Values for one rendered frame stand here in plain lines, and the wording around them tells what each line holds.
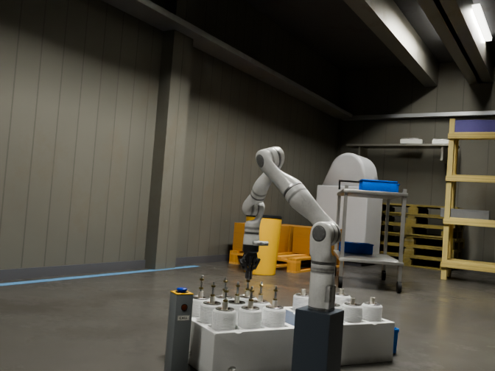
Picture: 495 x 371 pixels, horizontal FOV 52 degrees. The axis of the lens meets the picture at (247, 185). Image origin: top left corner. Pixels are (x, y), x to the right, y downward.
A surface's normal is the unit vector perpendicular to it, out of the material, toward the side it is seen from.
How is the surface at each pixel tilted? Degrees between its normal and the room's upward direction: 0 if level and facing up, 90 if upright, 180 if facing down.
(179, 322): 90
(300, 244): 90
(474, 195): 90
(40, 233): 90
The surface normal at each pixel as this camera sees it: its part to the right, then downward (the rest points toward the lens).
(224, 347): 0.49, 0.00
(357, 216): -0.54, -0.07
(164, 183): 0.85, 0.04
